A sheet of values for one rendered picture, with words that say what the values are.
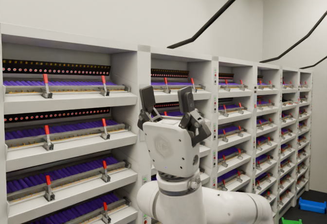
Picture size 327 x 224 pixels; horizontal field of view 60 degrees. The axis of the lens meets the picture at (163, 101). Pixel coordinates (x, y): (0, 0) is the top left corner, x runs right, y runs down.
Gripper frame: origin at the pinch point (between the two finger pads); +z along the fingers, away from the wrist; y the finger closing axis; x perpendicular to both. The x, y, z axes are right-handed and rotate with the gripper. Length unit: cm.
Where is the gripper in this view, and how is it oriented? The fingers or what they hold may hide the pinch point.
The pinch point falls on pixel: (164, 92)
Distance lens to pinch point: 50.9
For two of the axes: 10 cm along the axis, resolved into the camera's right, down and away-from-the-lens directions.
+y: -7.4, -0.5, 6.7
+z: -1.6, -9.6, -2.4
